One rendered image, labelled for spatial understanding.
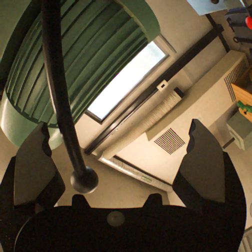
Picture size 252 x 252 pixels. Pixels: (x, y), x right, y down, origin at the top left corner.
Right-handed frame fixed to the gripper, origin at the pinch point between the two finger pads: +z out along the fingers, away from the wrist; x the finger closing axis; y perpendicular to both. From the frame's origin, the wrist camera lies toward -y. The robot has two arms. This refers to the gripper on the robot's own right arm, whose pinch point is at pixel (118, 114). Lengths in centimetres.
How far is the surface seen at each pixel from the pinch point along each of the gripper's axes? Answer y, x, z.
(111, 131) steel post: 95, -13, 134
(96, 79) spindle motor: -1.8, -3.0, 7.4
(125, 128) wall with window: 97, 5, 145
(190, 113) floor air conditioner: 60, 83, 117
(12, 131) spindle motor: 4.1, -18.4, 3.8
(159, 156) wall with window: 162, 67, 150
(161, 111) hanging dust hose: 63, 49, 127
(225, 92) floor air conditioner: 29, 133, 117
